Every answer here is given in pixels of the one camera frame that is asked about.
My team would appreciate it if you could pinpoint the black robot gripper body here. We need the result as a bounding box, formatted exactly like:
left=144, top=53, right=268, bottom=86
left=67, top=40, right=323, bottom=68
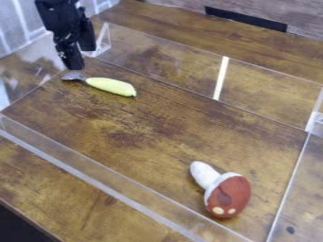
left=34, top=0, right=84, bottom=43

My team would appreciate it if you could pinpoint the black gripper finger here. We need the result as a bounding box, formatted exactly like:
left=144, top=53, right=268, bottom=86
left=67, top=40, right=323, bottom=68
left=78, top=7, right=96, bottom=51
left=55, top=41, right=84, bottom=70

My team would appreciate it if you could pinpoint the green handled metal spoon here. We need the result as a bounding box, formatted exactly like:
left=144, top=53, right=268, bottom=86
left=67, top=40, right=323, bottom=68
left=59, top=72, right=136, bottom=97

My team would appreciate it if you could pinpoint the black strip on table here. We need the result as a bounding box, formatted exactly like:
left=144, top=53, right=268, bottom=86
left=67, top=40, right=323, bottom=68
left=204, top=6, right=288, bottom=32

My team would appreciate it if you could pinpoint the red cap toy mushroom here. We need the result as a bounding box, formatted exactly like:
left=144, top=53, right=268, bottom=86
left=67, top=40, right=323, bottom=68
left=189, top=161, right=250, bottom=218

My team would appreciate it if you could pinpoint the clear acrylic triangle bracket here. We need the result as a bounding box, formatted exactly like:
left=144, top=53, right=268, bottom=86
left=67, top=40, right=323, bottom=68
left=81, top=22, right=110, bottom=58

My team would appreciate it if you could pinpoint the clear acrylic enclosure wall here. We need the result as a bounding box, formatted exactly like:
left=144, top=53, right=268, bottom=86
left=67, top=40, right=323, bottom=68
left=0, top=24, right=323, bottom=242

